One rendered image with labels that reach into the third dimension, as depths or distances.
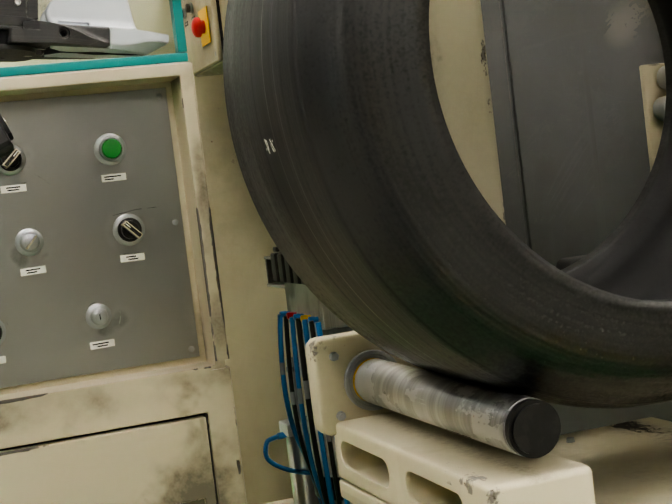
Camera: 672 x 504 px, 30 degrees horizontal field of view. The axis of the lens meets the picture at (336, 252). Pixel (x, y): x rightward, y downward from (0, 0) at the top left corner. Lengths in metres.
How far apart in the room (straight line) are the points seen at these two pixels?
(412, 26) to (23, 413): 0.79
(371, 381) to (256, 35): 0.38
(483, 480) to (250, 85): 0.36
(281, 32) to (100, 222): 0.67
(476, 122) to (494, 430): 0.46
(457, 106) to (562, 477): 0.49
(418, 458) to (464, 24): 0.49
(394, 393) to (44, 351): 0.54
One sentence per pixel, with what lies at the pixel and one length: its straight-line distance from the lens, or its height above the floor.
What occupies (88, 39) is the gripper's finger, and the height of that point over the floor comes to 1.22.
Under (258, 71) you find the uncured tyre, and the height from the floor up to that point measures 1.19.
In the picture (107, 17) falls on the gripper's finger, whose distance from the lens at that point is 0.94.
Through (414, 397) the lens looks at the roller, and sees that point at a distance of 1.11.
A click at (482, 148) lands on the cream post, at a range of 1.34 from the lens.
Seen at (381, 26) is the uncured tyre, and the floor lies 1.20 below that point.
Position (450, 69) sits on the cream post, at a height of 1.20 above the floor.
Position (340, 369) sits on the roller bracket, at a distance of 1.25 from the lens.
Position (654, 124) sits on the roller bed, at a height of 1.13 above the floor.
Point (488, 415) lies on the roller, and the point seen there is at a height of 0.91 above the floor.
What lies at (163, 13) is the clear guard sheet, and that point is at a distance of 1.57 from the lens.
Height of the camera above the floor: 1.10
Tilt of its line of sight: 3 degrees down
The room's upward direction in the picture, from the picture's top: 7 degrees counter-clockwise
